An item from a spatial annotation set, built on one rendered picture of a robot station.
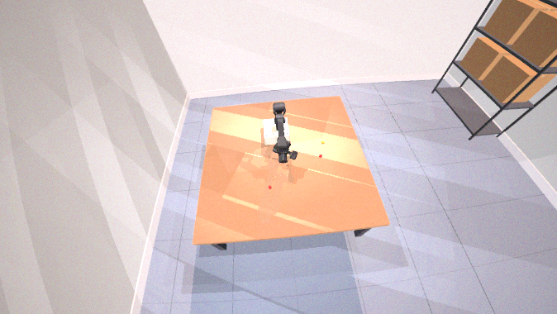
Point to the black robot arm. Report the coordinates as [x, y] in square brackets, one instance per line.
[282, 144]

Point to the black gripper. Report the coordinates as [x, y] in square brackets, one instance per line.
[292, 156]

